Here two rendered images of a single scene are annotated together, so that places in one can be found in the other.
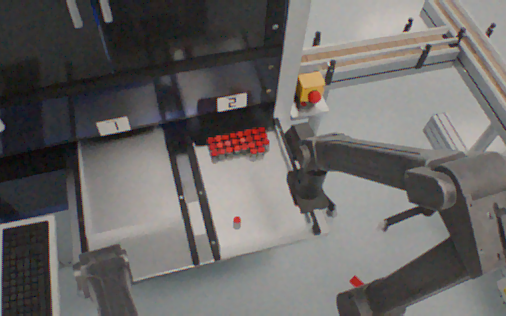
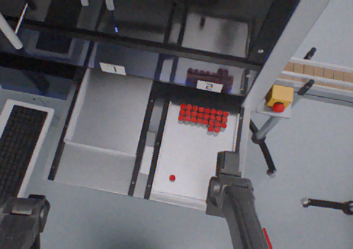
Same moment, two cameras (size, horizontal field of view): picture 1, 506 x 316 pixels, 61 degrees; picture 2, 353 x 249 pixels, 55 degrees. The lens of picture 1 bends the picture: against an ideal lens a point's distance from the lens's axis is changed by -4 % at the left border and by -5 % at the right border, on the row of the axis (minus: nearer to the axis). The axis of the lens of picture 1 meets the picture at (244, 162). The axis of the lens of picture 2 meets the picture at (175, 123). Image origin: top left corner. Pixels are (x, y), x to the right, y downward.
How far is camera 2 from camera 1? 31 cm
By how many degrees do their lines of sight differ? 15
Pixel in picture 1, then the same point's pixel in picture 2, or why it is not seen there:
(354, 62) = (333, 85)
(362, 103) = not seen: hidden behind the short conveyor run
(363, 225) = (290, 194)
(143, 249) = (100, 167)
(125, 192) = (106, 118)
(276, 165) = (224, 145)
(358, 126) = (328, 115)
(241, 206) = (183, 166)
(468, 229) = not seen: outside the picture
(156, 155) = (140, 98)
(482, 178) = not seen: outside the picture
